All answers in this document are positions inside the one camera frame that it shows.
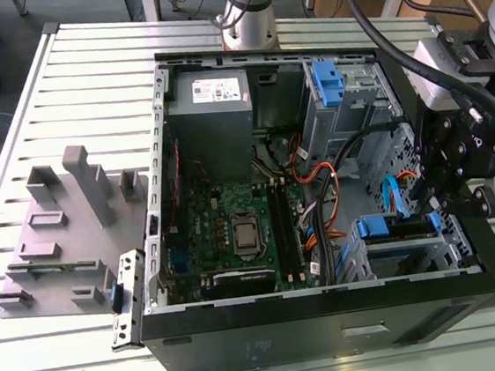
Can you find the hard disk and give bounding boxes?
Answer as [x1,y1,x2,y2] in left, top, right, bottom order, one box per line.
[355,209,442,247]

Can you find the blue drive latch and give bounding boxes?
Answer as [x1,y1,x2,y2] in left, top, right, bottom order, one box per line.
[311,57,348,109]

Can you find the black graphics card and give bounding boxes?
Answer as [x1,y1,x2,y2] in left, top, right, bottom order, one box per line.
[198,266,280,302]

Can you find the grey power supply unit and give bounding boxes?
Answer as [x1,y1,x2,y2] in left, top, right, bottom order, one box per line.
[159,65,261,190]

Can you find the black PC case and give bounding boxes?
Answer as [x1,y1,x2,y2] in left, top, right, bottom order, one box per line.
[109,16,495,371]

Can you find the CPU socket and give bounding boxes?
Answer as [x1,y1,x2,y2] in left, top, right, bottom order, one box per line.
[226,210,268,264]

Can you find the silver expansion slot bracket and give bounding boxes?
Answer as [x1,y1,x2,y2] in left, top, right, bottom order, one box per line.
[100,247,156,354]

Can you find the grey parts rack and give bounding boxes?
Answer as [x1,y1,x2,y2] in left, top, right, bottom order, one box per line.
[0,137,164,328]

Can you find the green motherboard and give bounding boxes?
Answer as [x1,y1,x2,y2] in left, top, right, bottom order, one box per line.
[150,172,330,306]

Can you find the red wire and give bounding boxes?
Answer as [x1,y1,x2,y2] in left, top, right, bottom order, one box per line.
[160,138,189,237]

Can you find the white purple wire bundle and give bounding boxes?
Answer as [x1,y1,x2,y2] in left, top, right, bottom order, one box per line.
[295,199,321,231]

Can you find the grey optical drive cage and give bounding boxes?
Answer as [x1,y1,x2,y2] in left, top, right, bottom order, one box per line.
[293,49,404,163]

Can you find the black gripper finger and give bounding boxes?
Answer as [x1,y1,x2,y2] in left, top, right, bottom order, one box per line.
[401,105,472,218]
[444,176,495,223]

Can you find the black RAM slot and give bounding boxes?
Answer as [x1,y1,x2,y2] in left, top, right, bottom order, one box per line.
[265,176,297,286]
[275,175,308,284]

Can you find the silver CPU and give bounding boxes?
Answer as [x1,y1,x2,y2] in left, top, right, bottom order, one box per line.
[232,219,262,252]

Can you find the orange yellow wire bundle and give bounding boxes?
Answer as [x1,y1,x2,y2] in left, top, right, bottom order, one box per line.
[292,160,349,253]

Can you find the blue black bracket clip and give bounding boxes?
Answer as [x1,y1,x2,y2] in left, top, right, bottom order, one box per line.
[108,282,127,314]

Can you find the green RAM stick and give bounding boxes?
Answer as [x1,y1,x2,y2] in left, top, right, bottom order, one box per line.
[6,255,98,282]

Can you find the blue data wire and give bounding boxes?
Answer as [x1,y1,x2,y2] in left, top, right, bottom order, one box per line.
[379,173,412,226]

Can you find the grey disk bay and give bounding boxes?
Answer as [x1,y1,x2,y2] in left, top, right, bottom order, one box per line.
[346,205,466,282]

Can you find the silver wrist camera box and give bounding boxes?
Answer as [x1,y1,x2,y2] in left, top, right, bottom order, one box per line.
[404,34,466,114]

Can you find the wooden desk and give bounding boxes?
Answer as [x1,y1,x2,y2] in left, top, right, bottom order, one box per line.
[138,0,419,45]

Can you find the black cable bundle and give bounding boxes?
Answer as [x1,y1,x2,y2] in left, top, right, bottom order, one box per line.
[303,119,417,286]

